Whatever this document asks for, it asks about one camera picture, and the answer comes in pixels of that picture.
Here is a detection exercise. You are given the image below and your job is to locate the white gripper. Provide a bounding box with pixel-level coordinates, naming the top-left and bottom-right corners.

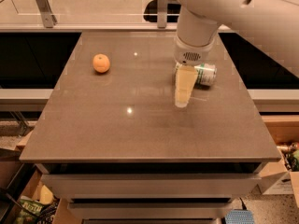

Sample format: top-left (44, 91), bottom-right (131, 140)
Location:
top-left (174, 35), bottom-right (214, 108)

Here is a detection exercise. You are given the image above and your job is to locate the silver 7up soda can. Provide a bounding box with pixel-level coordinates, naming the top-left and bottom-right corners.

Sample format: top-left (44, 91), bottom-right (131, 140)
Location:
top-left (189, 63), bottom-right (217, 87)

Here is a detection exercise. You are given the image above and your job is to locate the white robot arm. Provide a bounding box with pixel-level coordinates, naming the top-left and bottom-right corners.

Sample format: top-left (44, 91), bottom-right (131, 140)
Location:
top-left (174, 0), bottom-right (299, 77)

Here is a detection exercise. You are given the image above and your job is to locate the black office chair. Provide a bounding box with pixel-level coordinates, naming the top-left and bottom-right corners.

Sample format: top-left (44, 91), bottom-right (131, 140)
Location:
top-left (143, 0), bottom-right (181, 23)

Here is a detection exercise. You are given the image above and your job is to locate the orange fruit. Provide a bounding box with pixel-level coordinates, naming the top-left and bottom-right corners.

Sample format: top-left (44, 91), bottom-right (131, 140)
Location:
top-left (93, 54), bottom-right (110, 73)

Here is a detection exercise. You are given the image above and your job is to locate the upper metal drawer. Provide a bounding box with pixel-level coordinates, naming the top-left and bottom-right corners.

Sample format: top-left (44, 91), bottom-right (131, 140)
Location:
top-left (42, 174), bottom-right (260, 199)

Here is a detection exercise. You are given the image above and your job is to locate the metal drawer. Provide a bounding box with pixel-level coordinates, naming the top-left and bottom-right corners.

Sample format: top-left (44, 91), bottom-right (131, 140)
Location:
top-left (42, 174), bottom-right (260, 199)
top-left (67, 203), bottom-right (232, 219)

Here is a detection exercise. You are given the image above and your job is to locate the lower metal drawer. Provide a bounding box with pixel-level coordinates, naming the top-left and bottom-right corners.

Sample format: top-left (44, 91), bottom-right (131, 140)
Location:
top-left (67, 203), bottom-right (232, 219)

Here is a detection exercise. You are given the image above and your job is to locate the cardboard box on right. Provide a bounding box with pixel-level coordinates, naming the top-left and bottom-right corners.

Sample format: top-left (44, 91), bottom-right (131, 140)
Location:
top-left (258, 115), bottom-right (299, 207)

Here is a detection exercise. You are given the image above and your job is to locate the blue perforated mat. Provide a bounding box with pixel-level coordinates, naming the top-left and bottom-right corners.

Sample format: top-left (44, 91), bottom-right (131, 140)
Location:
top-left (224, 210), bottom-right (255, 224)

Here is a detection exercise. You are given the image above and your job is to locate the yellow snack bag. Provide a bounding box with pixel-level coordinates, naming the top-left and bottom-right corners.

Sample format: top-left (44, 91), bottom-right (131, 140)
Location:
top-left (39, 185), bottom-right (54, 205)

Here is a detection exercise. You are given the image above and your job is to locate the green snack bag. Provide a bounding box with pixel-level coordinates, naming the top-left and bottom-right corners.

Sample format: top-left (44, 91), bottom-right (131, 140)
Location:
top-left (13, 196), bottom-right (44, 224)

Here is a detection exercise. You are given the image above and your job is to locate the middle metal railing bracket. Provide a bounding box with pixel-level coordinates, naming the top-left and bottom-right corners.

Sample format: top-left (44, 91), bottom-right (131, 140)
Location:
top-left (157, 0), bottom-right (168, 28)

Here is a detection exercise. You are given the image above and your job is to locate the metal railing bracket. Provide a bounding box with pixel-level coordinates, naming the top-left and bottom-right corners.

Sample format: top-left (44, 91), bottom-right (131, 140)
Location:
top-left (157, 0), bottom-right (168, 28)
top-left (36, 0), bottom-right (57, 28)

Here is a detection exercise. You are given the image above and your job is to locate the left metal railing bracket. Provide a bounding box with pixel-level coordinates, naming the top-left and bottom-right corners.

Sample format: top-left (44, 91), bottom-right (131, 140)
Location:
top-left (36, 0), bottom-right (57, 28)

